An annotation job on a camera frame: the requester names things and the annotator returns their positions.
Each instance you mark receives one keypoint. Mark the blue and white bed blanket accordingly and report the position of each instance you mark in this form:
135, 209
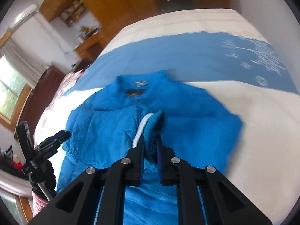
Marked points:
187, 51

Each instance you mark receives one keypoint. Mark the window with wooden frame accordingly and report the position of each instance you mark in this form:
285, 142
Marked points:
10, 91

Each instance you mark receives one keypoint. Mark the pile of red black clothes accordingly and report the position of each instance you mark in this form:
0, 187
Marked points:
11, 163

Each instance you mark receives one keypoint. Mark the wooden desk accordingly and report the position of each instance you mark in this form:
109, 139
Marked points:
90, 44

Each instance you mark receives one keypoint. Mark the person's left hand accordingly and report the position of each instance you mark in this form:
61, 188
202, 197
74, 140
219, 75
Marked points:
50, 175

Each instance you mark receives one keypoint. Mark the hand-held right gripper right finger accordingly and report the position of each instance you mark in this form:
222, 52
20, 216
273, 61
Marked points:
159, 160

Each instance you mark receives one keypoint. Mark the blue puffer jacket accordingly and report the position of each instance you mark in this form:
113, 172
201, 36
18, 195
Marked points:
105, 126

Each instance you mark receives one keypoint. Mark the light curtain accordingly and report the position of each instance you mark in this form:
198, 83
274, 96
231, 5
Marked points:
21, 51

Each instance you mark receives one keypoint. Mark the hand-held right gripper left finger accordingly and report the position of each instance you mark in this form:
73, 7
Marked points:
137, 163

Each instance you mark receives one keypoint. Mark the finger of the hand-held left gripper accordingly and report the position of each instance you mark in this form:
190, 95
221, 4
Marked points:
52, 140

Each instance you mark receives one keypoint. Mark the floral quilt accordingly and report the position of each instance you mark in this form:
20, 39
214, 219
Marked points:
63, 86

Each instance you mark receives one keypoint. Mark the person's left forearm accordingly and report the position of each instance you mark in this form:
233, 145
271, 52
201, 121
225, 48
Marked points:
38, 204

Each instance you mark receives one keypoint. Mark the dark wooden headboard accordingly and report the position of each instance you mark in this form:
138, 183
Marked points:
46, 86

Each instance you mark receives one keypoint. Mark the wooden wardrobe with shelves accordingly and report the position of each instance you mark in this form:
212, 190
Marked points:
112, 2

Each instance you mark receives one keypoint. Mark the white air conditioner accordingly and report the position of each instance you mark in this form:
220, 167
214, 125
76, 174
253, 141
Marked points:
23, 16

